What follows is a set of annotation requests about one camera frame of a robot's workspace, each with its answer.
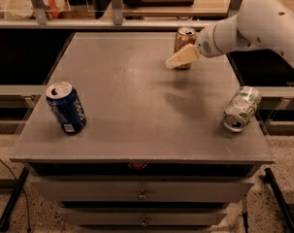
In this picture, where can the lower grey drawer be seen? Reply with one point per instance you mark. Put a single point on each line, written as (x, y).
(142, 217)

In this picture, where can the blue Pepsi can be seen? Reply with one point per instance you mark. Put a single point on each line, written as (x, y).
(66, 106)

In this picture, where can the orange La Croix can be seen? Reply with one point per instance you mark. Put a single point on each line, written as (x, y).
(184, 36)

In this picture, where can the upper grey drawer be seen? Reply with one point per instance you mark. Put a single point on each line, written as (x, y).
(206, 191)

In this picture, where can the green white can lying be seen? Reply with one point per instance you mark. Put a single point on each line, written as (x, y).
(241, 108)

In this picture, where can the orange white plastic bag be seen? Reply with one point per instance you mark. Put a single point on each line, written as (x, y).
(23, 9)

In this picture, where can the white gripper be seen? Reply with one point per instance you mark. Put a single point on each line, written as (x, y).
(207, 43)

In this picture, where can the red item in cabinet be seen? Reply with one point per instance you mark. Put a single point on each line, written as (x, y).
(137, 166)

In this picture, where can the grey drawer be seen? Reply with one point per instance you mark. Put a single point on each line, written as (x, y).
(206, 191)
(142, 217)

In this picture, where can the grey drawer cabinet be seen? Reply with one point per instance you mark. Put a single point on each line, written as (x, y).
(139, 111)

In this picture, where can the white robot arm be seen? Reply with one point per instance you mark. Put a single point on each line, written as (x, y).
(258, 25)

